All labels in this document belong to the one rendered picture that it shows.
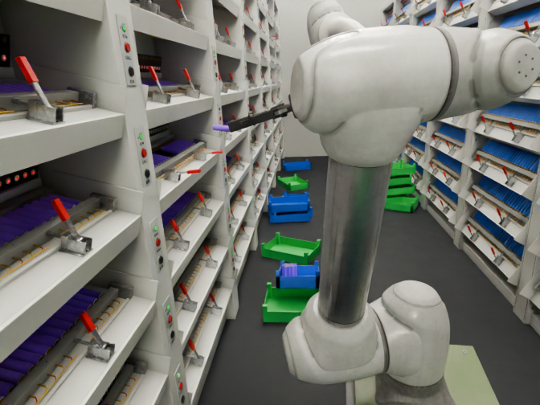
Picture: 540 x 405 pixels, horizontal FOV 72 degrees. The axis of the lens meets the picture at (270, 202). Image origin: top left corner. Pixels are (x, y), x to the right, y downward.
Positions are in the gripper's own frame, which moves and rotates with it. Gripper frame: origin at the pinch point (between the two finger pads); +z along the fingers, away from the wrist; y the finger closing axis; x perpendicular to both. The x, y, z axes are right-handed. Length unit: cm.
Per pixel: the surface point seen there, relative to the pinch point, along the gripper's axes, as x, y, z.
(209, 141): 3.5, -22.7, 18.2
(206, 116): -5.1, -23.0, 15.9
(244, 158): 24, -93, 23
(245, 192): 43, -93, 30
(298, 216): 83, -142, 11
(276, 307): 85, -32, 19
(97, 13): -27, 49, 7
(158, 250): 18.3, 42.2, 18.4
